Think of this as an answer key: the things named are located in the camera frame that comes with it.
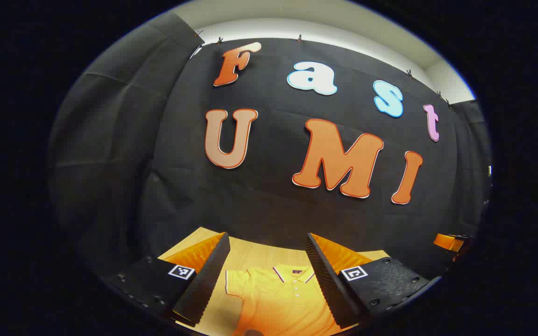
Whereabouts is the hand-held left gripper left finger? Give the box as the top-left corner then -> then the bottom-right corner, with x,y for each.
103,232 -> 231,327

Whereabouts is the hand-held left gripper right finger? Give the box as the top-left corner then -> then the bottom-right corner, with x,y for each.
305,233 -> 442,329

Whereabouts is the orange T-shirt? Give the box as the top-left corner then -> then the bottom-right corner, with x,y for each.
225,265 -> 344,336

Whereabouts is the black backdrop cloth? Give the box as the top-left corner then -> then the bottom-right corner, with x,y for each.
47,12 -> 494,280

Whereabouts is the row of small backdrop clips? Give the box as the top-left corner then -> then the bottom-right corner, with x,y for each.
193,30 -> 452,107

